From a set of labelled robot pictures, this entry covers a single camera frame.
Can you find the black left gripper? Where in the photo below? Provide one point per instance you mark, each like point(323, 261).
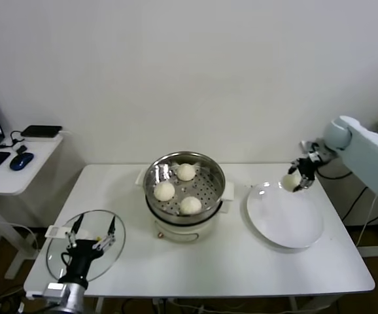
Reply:
point(79, 258)

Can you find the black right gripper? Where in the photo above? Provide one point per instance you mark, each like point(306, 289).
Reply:
point(307, 167)

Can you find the white steamed baozi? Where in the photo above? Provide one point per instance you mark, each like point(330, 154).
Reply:
point(190, 205)
point(288, 181)
point(164, 191)
point(185, 171)

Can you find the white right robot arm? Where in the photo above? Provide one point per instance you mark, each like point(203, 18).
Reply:
point(365, 150)

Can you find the stainless steel steamer basket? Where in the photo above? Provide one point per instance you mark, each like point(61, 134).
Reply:
point(208, 189)

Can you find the white round plate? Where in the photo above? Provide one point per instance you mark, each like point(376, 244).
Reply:
point(284, 219)

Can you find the white side desk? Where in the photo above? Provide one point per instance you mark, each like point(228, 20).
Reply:
point(28, 178)

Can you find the blue computer mouse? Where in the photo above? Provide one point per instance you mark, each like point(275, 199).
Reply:
point(21, 161)

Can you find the small black adapter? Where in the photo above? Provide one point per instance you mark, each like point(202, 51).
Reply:
point(22, 148)

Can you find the black flat device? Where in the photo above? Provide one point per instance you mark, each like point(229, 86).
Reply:
point(42, 131)

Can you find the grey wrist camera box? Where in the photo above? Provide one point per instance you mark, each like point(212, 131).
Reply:
point(319, 150)

